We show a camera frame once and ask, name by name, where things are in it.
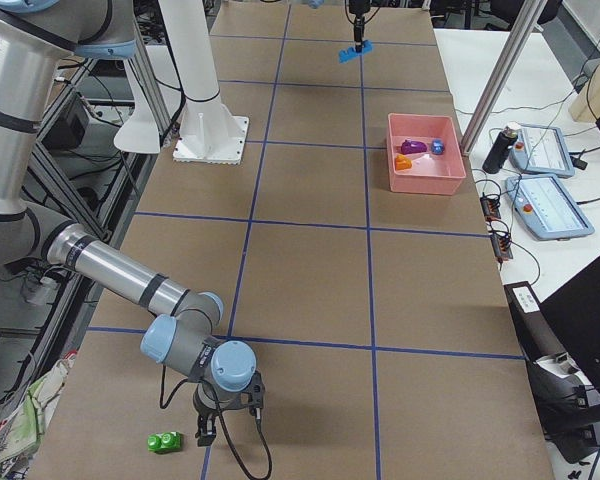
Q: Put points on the green toy block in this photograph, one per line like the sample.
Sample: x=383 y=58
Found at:
x=165 y=442

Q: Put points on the black laptop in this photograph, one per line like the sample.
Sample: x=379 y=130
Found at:
x=573 y=314

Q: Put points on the far teach pendant tablet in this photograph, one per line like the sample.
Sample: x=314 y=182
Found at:
x=541 y=149

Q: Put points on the long blue toy block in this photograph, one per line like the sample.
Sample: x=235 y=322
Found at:
x=355 y=51

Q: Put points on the pink plastic box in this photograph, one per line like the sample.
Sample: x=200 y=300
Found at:
x=431 y=174

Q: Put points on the grey usb hub right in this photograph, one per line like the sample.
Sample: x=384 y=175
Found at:
x=501 y=244

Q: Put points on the brown paper table cover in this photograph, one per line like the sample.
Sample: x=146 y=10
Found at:
x=378 y=319

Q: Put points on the small blue toy block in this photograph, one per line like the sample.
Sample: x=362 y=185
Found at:
x=437 y=147

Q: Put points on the dark water bottle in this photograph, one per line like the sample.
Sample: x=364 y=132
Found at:
x=499 y=150

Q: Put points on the grey usb hub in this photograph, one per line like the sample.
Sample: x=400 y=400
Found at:
x=490 y=208
x=501 y=244

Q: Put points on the white camera pillar base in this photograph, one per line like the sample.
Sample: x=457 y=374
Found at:
x=209 y=133

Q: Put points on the orange toy block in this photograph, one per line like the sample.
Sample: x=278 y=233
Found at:
x=402 y=162

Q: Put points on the purple toy block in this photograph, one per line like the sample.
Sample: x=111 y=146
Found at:
x=410 y=146

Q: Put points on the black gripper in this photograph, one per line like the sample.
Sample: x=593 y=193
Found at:
x=205 y=413
x=358 y=8

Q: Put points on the grey usb hub left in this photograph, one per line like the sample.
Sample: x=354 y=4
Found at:
x=490 y=208

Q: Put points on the teach pendant tablet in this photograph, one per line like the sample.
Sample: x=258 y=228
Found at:
x=546 y=208
x=541 y=149

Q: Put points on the aluminium frame post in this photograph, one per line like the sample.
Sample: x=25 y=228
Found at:
x=527 y=19

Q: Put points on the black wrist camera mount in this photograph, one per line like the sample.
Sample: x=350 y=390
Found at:
x=251 y=398

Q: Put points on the near teach pendant tablet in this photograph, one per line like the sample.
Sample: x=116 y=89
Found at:
x=546 y=208

